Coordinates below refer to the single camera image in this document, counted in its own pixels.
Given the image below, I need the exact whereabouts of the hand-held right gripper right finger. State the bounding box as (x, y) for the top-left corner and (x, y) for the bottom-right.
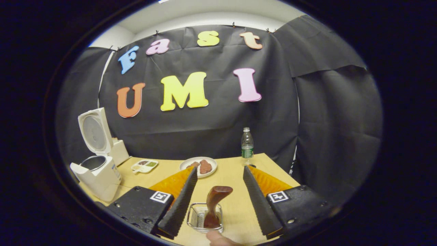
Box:
(243, 166), (337, 240)

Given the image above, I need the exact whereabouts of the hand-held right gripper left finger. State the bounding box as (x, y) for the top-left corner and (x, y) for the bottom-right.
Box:
(108, 166), (198, 240)

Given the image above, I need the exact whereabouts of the metal wire chopstick holder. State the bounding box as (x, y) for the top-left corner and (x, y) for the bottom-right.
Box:
(187, 203), (224, 233)

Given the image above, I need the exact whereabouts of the brown wooden spoon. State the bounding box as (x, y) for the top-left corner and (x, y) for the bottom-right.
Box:
(203, 186), (234, 229)

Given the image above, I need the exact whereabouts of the white rice cooker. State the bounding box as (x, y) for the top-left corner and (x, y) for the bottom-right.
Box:
(70, 108), (122, 202)

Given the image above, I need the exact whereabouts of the white compartment sauce dish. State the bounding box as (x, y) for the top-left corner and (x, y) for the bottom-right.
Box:
(131, 160), (159, 174)

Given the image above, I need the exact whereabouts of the white round plate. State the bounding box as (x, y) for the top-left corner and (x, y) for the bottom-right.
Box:
(180, 157), (217, 178)

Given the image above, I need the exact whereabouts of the clear plastic water bottle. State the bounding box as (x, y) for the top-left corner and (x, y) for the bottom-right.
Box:
(241, 127), (254, 167)

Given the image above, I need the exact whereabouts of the white toaster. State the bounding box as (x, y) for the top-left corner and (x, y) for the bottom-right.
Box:
(111, 138), (130, 166)

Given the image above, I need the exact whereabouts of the black backdrop cloth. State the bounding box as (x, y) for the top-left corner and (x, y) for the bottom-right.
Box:
(56, 15), (383, 205)

